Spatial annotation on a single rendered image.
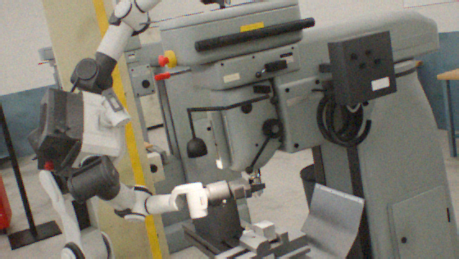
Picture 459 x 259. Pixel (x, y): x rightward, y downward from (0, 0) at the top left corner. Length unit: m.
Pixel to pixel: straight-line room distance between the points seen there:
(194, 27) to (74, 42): 1.85
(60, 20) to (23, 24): 7.31
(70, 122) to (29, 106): 8.87
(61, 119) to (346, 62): 0.97
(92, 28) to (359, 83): 2.15
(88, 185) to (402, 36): 1.31
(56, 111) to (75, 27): 1.62
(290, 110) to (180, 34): 0.48
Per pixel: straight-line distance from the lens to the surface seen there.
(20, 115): 10.81
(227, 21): 1.80
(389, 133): 2.13
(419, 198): 2.27
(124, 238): 3.76
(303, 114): 1.96
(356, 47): 1.77
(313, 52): 1.99
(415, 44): 2.30
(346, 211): 2.21
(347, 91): 1.76
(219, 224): 2.34
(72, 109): 1.98
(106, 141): 1.95
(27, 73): 10.80
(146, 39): 10.36
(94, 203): 2.32
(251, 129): 1.88
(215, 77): 1.80
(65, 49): 3.51
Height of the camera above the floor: 1.87
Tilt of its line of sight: 12 degrees down
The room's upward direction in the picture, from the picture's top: 11 degrees counter-clockwise
